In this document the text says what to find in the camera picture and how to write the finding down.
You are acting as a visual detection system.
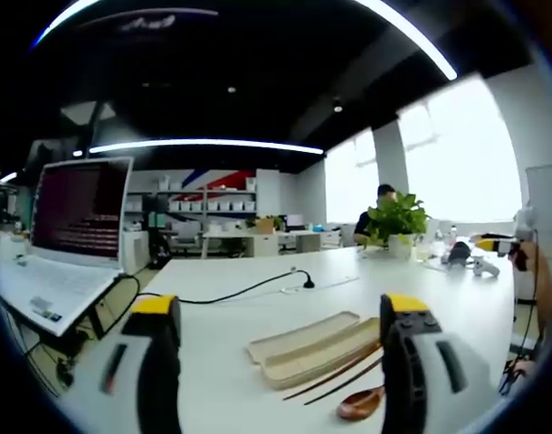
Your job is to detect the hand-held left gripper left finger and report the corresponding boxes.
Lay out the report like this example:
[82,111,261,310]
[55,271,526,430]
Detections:
[62,293,183,434]

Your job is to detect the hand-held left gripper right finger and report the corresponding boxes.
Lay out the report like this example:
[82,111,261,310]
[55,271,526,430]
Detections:
[378,292,504,434]

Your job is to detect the brown wooden spoon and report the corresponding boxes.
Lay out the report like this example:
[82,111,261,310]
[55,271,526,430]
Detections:
[336,384,386,420]

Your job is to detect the dark brown wooden chopstick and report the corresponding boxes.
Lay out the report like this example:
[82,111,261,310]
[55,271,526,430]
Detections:
[282,342,383,402]
[303,355,385,406]

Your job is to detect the beige cutlery case base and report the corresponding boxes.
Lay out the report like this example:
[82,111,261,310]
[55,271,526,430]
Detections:
[259,316,382,392]

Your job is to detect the beige cutlery case lid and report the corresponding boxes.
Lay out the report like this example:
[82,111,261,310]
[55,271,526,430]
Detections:
[246,310,361,363]

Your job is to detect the white handheld controller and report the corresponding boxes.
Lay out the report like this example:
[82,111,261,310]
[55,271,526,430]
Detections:
[469,255,502,278]

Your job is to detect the black rounded object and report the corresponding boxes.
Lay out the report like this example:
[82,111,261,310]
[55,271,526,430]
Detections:
[446,241,472,267]

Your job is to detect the black laptop stand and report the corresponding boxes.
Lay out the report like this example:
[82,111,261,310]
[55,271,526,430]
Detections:
[88,270,142,340]

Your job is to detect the green potted plant white pot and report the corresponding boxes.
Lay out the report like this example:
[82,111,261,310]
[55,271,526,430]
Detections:
[365,191,432,261]

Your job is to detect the white laptop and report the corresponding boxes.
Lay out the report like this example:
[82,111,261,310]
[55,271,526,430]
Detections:
[0,156,136,338]

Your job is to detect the white office desk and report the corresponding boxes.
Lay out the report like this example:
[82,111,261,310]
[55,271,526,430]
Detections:
[199,228,345,259]

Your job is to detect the white storage shelf with bins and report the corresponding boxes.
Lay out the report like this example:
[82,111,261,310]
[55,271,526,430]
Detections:
[124,174,259,227]

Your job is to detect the long ceiling light strip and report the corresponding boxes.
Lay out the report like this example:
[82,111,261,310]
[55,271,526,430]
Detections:
[88,137,327,157]

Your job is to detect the thin black hanging cable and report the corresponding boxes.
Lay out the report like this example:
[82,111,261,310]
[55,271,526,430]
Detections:
[519,228,541,363]

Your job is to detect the tangled black cables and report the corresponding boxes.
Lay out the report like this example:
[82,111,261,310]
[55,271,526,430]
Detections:
[24,332,81,391]

